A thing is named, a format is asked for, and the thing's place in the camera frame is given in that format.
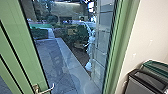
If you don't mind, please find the white light switch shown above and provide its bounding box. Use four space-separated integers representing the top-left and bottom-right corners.
148 39 154 46

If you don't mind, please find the small white wall plate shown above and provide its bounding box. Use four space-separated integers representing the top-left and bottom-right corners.
132 53 137 60

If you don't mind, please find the green framed glass door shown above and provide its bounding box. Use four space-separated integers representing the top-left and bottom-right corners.
0 0 114 94

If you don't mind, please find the grey trash bin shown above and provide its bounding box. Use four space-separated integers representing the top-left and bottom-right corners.
124 68 168 94

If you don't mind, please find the green outdoor shrub bed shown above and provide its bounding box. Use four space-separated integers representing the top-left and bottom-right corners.
54 23 91 49

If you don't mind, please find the silver door handle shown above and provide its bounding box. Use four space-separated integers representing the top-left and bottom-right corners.
32 82 56 94

